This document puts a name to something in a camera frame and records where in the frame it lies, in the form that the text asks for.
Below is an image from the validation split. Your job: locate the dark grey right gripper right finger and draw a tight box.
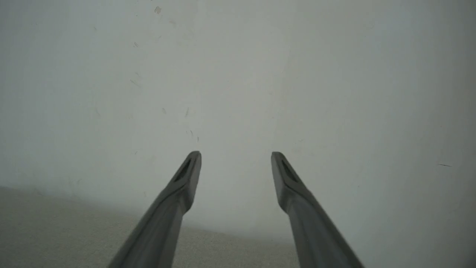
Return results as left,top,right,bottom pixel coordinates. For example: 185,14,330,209
271,151,364,268

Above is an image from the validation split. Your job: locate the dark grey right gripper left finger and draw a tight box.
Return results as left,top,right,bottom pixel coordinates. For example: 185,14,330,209
108,151,202,268

